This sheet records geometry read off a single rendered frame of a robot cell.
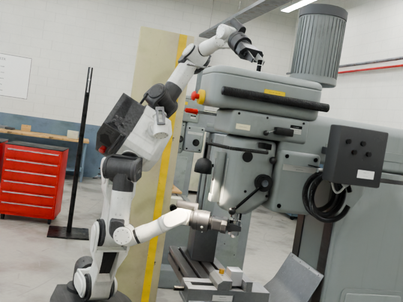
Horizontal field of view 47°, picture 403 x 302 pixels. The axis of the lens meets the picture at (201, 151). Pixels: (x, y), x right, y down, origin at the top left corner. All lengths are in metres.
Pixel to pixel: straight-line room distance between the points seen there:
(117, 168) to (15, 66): 9.04
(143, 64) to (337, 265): 2.19
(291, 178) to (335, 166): 0.27
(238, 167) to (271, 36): 10.11
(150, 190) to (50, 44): 7.62
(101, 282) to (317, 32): 1.65
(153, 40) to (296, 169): 2.01
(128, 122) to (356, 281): 1.19
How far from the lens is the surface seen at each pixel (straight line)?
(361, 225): 2.05
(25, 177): 6.45
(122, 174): 2.00
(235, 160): 1.87
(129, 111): 2.13
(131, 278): 3.83
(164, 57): 3.63
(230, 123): 1.82
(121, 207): 2.01
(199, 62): 2.33
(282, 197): 1.93
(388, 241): 2.15
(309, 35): 2.03
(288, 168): 1.92
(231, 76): 1.80
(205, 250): 2.46
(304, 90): 1.92
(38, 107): 10.87
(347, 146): 1.74
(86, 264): 2.83
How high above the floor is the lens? 1.67
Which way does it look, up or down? 4 degrees down
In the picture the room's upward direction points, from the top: 9 degrees clockwise
